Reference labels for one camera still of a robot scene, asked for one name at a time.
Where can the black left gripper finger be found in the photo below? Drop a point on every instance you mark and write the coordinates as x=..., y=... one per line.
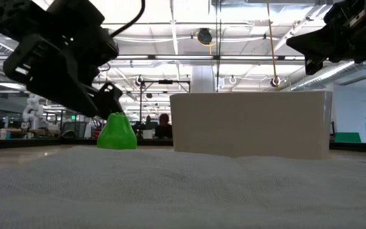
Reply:
x=68, y=95
x=110, y=100

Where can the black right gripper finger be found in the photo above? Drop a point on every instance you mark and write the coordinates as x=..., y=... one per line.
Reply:
x=314, y=43
x=313, y=66

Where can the green toy pear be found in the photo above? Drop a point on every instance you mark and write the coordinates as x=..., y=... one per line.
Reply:
x=117, y=135

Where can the white plastic tupperware container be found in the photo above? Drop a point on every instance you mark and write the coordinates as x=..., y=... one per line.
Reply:
x=249, y=125

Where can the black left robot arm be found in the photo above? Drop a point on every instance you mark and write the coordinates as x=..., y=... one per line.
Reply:
x=78, y=14

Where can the dark mesh cart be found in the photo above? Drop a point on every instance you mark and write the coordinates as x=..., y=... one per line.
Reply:
x=74, y=129

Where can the white humanoid robot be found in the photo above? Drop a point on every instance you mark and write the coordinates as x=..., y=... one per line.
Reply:
x=33, y=111

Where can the person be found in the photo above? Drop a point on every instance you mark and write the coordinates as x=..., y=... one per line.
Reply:
x=164, y=128

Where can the green panel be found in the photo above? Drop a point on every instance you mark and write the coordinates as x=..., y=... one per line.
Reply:
x=347, y=137

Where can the long ceiling light bar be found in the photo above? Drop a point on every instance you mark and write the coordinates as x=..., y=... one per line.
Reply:
x=183, y=57

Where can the white building column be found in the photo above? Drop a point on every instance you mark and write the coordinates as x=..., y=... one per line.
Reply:
x=202, y=79

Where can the grey folded cloth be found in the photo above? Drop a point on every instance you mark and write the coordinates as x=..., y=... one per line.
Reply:
x=183, y=191

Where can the black metal stand frame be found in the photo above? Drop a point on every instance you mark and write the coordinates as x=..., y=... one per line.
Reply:
x=165, y=81

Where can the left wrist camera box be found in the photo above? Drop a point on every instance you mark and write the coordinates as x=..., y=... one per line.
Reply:
x=11, y=17

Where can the black table frame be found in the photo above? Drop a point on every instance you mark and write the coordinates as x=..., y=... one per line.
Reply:
x=27, y=143

